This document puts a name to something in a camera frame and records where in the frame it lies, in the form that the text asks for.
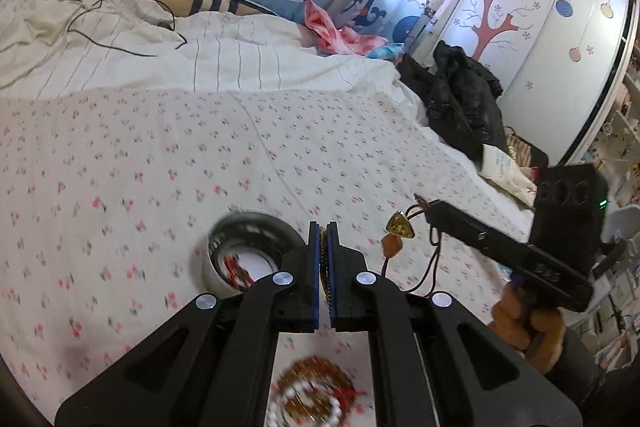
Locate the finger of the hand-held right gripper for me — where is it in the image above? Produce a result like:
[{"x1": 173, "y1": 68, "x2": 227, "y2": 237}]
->
[{"x1": 427, "y1": 200, "x2": 529, "y2": 266}]

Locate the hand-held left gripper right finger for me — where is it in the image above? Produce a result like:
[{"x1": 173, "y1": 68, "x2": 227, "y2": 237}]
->
[{"x1": 326, "y1": 222, "x2": 584, "y2": 427}]

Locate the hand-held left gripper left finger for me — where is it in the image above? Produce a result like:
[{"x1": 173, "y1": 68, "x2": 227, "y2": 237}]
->
[{"x1": 55, "y1": 222, "x2": 321, "y2": 427}]

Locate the dark brown bead bracelet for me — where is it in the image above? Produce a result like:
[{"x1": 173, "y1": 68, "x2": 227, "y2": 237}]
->
[{"x1": 320, "y1": 229, "x2": 334, "y2": 309}]

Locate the brown cord pendant necklace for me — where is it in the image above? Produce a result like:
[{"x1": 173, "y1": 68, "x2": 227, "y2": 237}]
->
[{"x1": 380, "y1": 193, "x2": 454, "y2": 296}]

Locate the amber bead bracelet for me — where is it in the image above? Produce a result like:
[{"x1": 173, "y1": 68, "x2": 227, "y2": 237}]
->
[{"x1": 276, "y1": 356, "x2": 352, "y2": 427}]

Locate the round metal tin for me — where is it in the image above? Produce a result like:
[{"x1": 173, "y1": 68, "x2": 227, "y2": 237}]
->
[{"x1": 202, "y1": 211, "x2": 304, "y2": 299}]

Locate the white bead bracelet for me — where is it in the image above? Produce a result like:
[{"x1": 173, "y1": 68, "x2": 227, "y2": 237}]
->
[{"x1": 264, "y1": 381, "x2": 347, "y2": 427}]

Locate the person's right forearm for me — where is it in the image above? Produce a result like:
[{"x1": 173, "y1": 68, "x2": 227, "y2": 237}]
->
[{"x1": 542, "y1": 327, "x2": 632, "y2": 427}]

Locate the person's right hand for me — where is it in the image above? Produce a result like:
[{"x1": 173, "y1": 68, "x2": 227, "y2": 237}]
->
[{"x1": 490, "y1": 281, "x2": 567, "y2": 376}]

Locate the white plastic object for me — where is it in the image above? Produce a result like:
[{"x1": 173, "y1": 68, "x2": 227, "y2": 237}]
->
[{"x1": 599, "y1": 204, "x2": 640, "y2": 259}]

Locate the white printed cushion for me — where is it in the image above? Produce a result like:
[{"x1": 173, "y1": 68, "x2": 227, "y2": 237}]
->
[{"x1": 479, "y1": 144, "x2": 539, "y2": 208}]

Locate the cluttered shelf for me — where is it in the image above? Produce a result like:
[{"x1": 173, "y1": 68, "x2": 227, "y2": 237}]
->
[{"x1": 575, "y1": 57, "x2": 640, "y2": 370}]

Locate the black jacket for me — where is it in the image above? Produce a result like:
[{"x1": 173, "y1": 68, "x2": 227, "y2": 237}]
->
[{"x1": 399, "y1": 40, "x2": 509, "y2": 161}]

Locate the white tree print wardrobe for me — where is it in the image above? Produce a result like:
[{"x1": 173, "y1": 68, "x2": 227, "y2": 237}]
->
[{"x1": 414, "y1": 0, "x2": 639, "y2": 168}]

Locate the cherry print bedsheet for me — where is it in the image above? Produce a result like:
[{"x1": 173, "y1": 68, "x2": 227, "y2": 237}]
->
[{"x1": 0, "y1": 86, "x2": 537, "y2": 427}]

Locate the turquoise cloth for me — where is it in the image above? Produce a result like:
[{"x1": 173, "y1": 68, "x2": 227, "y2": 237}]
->
[{"x1": 366, "y1": 44, "x2": 404, "y2": 61}]

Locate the white striped duvet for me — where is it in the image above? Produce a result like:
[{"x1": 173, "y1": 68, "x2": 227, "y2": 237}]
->
[{"x1": 0, "y1": 0, "x2": 432, "y2": 128}]

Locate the pink cloth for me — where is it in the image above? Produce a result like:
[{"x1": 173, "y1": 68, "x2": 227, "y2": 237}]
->
[{"x1": 302, "y1": 0, "x2": 389, "y2": 56}]

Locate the red cord bracelet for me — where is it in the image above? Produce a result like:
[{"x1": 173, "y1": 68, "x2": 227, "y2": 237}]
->
[{"x1": 222, "y1": 256, "x2": 257, "y2": 289}]

